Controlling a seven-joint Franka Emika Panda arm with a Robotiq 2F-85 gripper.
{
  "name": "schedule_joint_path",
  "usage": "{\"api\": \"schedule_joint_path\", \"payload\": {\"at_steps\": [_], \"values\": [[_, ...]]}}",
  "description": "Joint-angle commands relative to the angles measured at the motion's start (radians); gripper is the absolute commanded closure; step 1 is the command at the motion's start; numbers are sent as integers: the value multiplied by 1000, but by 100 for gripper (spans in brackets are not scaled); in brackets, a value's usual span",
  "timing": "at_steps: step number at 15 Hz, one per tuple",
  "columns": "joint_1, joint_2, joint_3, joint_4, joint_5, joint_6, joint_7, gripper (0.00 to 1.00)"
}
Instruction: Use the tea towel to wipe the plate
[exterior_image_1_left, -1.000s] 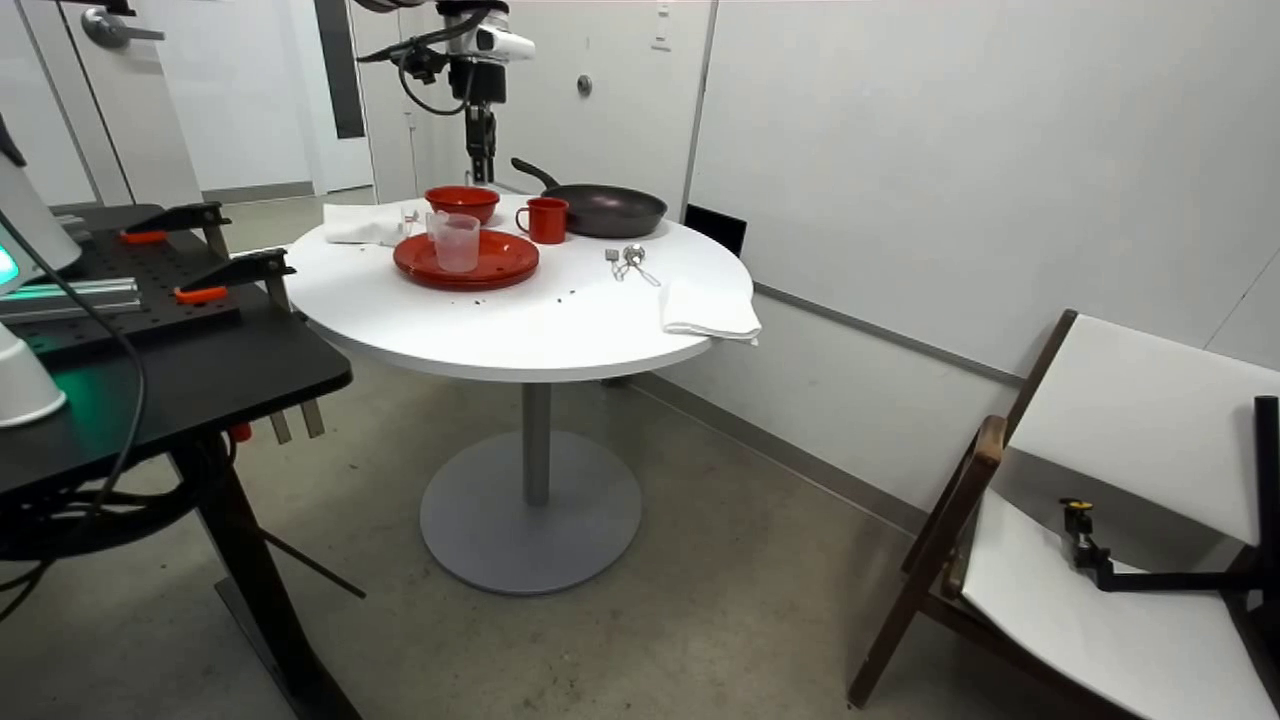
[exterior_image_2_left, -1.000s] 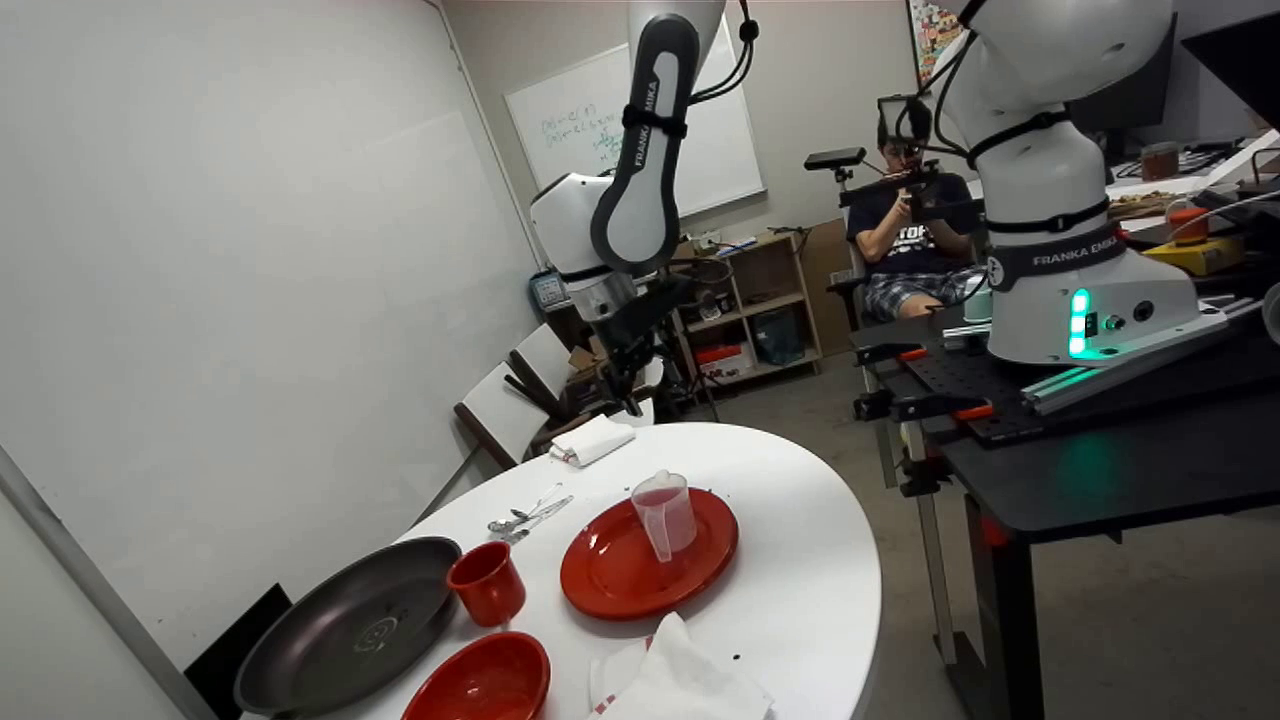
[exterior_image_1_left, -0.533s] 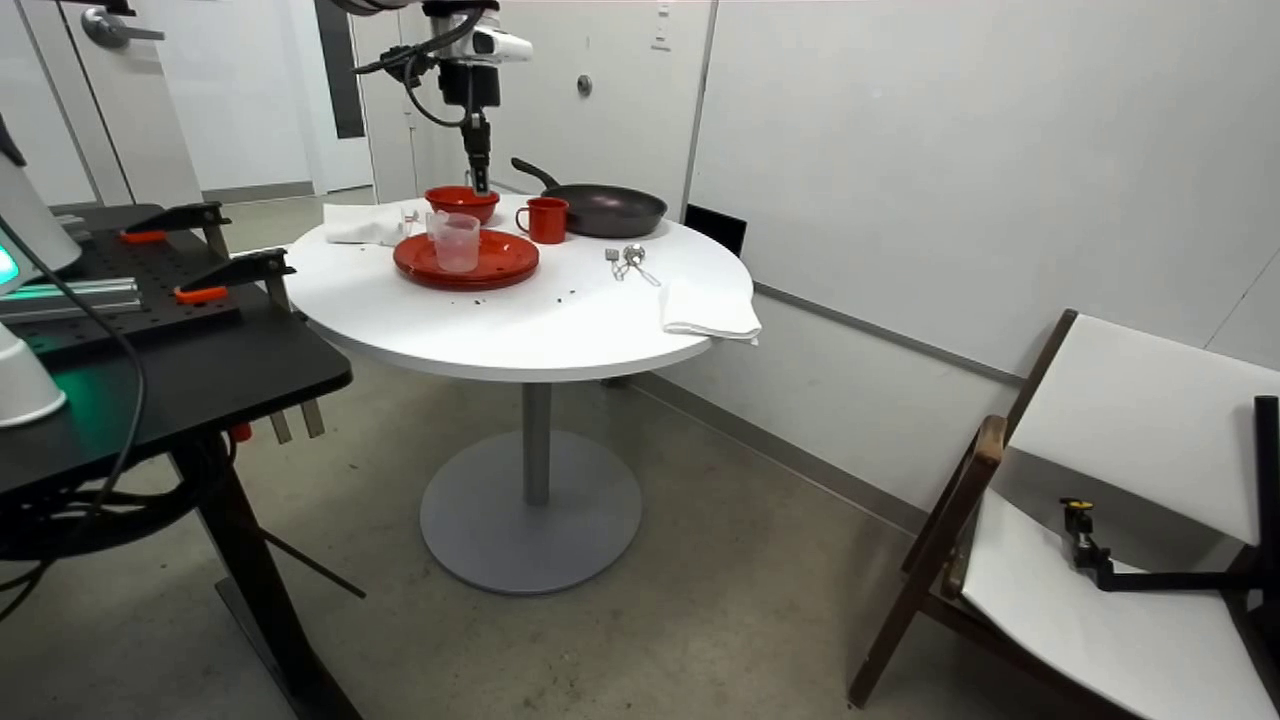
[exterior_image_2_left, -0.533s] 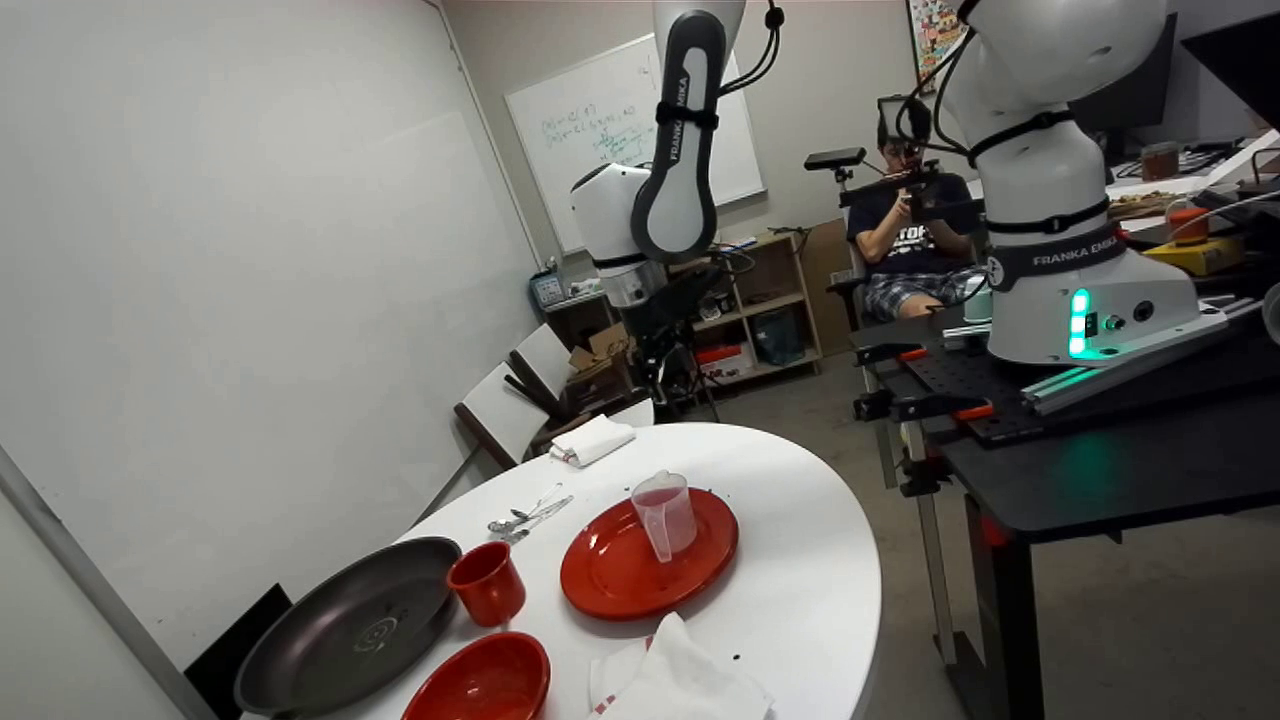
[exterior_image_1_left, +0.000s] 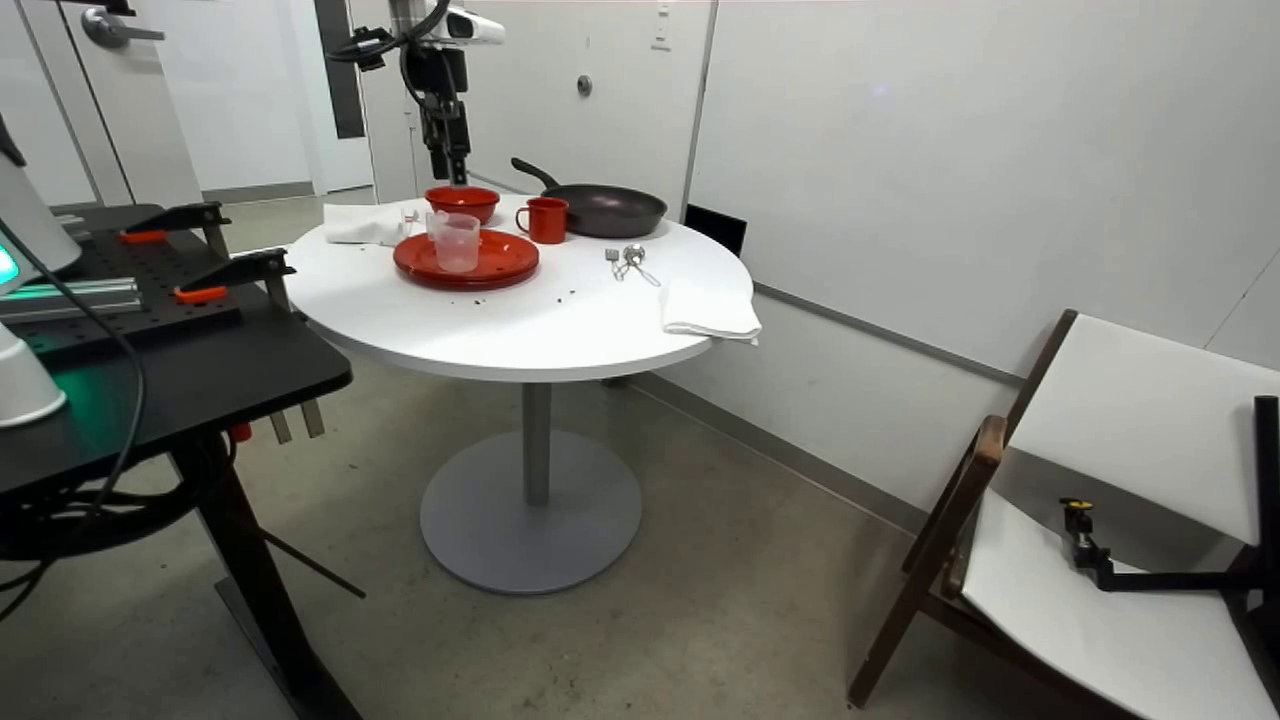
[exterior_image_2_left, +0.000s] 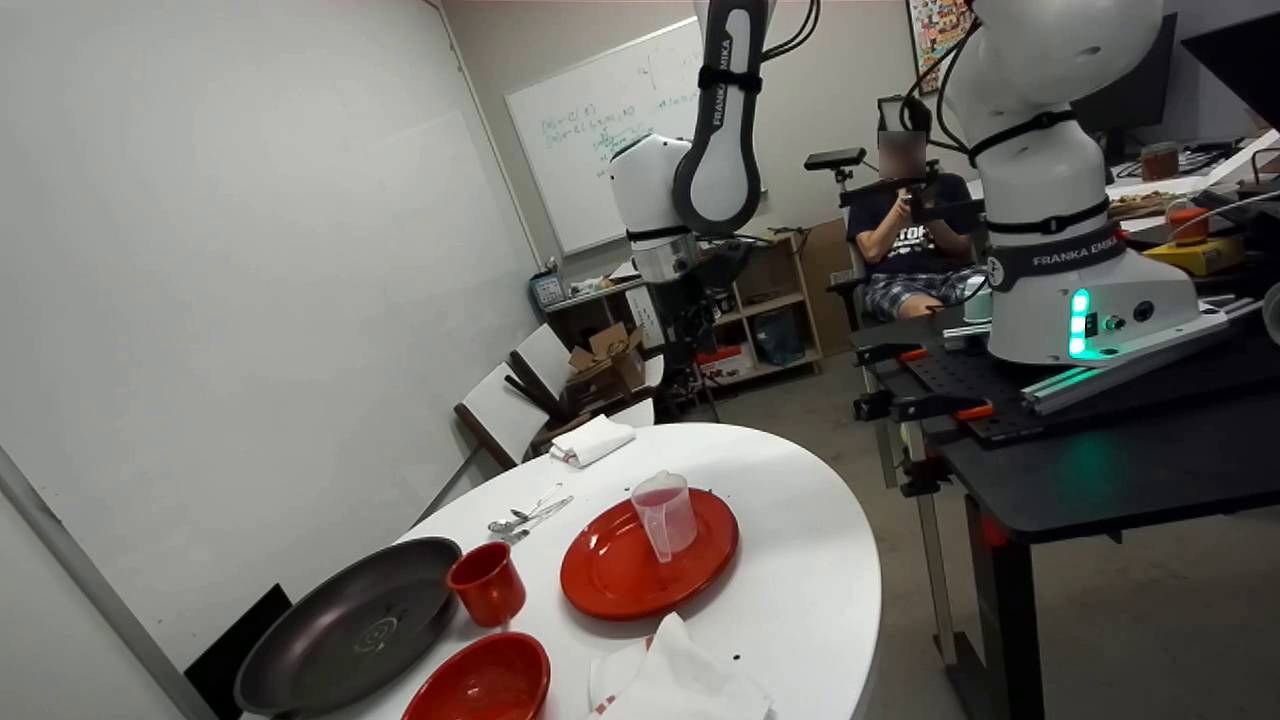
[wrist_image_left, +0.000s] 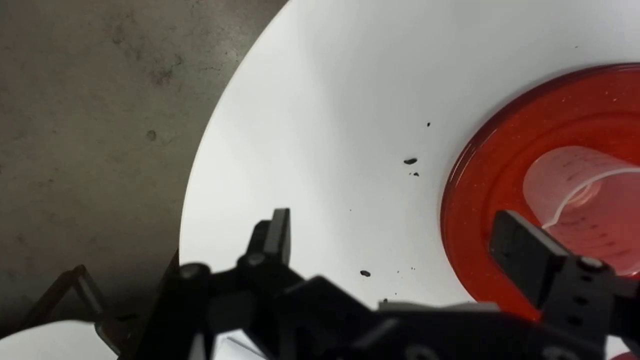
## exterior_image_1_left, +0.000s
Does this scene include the wooden frame white panels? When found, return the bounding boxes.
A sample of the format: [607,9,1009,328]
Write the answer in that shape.
[848,307,1280,720]

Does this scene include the black desk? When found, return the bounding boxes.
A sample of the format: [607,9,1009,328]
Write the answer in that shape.
[0,195,367,720]

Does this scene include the red bowl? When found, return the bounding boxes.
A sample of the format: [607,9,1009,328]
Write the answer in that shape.
[423,185,504,227]

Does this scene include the metal spoon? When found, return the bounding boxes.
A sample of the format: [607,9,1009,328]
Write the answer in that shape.
[619,238,667,289]

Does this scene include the round white pedestal table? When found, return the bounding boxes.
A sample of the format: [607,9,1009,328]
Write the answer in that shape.
[284,193,758,601]

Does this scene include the red mug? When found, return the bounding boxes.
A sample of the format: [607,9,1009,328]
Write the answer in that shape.
[512,195,575,247]

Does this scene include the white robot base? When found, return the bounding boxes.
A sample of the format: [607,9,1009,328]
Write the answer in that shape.
[0,317,71,430]

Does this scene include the white red striped tea towel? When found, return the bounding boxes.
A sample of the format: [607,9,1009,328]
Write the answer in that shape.
[320,195,427,253]

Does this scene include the silver door handle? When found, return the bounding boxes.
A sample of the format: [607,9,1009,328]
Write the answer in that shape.
[76,0,167,51]

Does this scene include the aluminium extrusion rail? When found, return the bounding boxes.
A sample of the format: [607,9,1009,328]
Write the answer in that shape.
[0,271,145,322]

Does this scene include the black chair back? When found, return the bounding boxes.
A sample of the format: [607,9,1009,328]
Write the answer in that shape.
[685,201,753,261]

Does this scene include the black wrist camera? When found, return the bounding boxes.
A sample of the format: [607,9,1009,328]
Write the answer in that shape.
[331,23,406,73]

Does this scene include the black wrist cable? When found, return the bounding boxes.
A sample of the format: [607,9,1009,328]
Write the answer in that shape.
[349,0,456,62]

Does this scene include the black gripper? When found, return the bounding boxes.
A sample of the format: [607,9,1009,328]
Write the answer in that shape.
[403,41,477,188]

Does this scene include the clear plastic measuring cup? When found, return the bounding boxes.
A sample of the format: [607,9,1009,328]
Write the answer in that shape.
[423,209,487,280]

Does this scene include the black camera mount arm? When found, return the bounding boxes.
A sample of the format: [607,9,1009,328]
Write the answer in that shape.
[1056,392,1280,606]

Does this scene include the plain white folded cloth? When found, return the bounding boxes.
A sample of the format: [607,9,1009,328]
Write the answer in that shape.
[655,253,768,350]

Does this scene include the red plate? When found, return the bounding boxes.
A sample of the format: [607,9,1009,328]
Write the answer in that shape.
[392,223,548,296]

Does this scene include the black frying pan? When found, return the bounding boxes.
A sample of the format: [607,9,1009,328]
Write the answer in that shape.
[506,152,671,244]

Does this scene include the black orange bar clamp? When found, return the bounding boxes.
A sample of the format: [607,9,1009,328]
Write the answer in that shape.
[171,247,298,318]
[117,195,233,261]

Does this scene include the black cable bundle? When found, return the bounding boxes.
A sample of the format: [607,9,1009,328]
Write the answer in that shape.
[0,480,195,623]

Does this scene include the black desk cable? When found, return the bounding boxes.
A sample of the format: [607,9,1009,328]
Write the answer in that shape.
[0,174,155,536]

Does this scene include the grey tilted panel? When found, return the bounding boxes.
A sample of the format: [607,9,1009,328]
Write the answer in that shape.
[0,113,87,291]

